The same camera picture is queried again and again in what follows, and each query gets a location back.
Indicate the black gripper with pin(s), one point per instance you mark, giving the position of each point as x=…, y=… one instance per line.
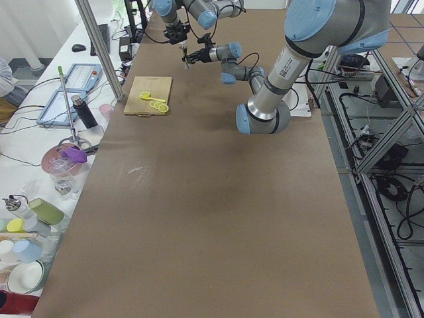
x=201, y=54
x=174, y=34

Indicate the steel double-ended jigger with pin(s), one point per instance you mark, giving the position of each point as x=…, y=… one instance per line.
x=183, y=49

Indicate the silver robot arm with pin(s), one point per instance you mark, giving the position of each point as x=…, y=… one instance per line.
x=309, y=28
x=206, y=13

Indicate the pink plastic cup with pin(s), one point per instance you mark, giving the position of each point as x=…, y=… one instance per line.
x=106, y=110

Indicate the green cup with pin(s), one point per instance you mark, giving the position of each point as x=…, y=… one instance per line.
x=46, y=211

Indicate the yellow cup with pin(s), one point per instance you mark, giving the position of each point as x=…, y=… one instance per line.
x=15, y=226

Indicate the light blue cup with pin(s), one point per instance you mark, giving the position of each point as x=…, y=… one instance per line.
x=27, y=250

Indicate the bamboo cutting board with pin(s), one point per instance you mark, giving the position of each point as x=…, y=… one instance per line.
x=158, y=86

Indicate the lemon slice lower row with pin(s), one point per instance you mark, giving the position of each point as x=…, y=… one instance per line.
x=163, y=108

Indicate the lemon slice on knife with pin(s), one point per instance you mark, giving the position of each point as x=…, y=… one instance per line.
x=144, y=94

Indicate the black computer mouse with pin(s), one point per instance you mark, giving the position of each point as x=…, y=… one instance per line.
x=78, y=48

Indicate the blue teach pendant far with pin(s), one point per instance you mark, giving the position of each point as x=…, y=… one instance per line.
x=83, y=77

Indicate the blue teach pendant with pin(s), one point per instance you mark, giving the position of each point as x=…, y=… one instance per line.
x=55, y=112
x=83, y=77

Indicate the black water bottle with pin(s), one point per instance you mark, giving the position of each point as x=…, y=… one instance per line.
x=83, y=111

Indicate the blue teach pendant near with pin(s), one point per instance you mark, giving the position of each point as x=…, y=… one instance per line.
x=55, y=112

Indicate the purple cloth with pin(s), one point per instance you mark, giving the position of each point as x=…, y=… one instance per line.
x=75, y=155

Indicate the brown table mat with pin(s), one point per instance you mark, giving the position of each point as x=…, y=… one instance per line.
x=183, y=216

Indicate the pink bowl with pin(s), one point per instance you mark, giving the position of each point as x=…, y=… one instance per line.
x=52, y=161

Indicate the seated person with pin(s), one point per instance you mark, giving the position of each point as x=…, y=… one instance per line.
x=10, y=98

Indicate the white bowl green rim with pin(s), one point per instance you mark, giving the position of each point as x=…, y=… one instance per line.
x=26, y=277

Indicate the aluminium frame post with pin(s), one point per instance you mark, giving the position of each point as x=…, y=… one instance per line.
x=94, y=34

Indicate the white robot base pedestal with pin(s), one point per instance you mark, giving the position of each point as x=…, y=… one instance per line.
x=297, y=99

